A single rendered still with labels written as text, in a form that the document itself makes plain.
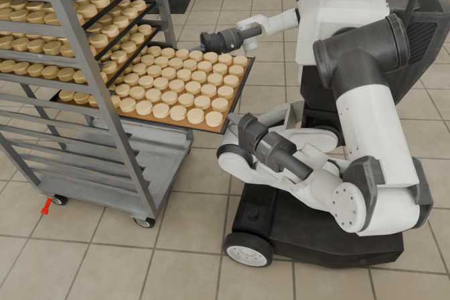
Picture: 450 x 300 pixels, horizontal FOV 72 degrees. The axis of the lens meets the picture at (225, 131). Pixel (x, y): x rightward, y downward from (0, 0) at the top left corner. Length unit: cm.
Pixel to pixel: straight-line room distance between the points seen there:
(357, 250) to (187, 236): 70
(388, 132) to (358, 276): 99
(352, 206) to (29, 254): 146
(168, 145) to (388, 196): 123
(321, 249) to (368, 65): 83
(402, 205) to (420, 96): 181
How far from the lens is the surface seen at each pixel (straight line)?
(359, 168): 52
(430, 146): 201
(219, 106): 93
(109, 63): 105
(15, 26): 99
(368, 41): 61
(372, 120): 54
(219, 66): 110
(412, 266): 155
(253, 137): 80
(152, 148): 162
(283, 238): 126
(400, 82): 84
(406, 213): 56
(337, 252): 128
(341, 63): 59
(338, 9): 73
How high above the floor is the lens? 130
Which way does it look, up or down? 45 degrees down
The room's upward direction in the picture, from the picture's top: 5 degrees counter-clockwise
